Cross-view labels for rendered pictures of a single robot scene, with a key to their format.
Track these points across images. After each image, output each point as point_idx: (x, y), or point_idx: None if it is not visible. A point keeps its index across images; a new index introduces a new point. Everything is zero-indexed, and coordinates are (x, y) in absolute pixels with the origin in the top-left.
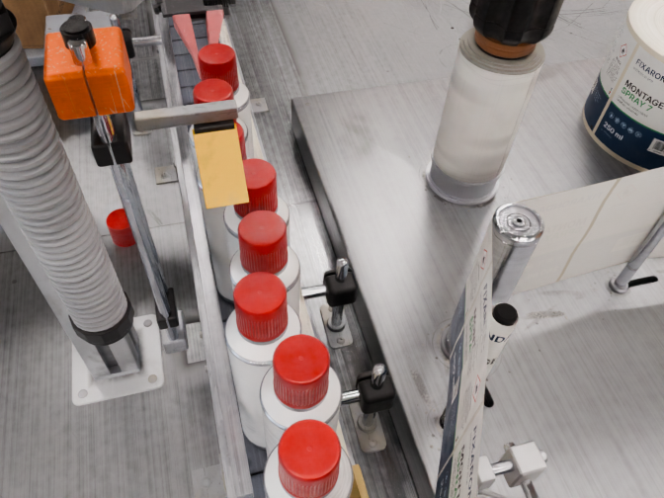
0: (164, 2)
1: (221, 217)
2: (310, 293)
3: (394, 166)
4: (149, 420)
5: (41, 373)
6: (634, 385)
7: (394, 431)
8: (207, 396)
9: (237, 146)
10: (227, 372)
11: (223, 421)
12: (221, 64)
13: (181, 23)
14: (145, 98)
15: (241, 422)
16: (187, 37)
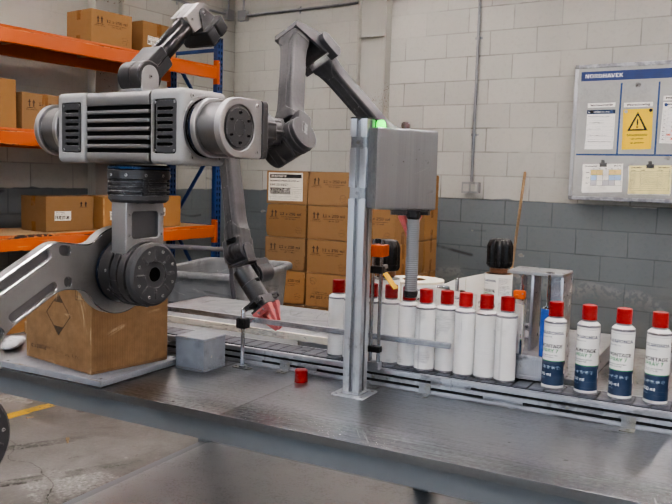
0: (263, 298)
1: (377, 312)
2: None
3: None
4: (386, 395)
5: (339, 400)
6: None
7: None
8: (392, 389)
9: (389, 275)
10: (415, 338)
11: (428, 341)
12: (344, 280)
13: (270, 305)
14: (228, 364)
15: (420, 364)
16: (272, 310)
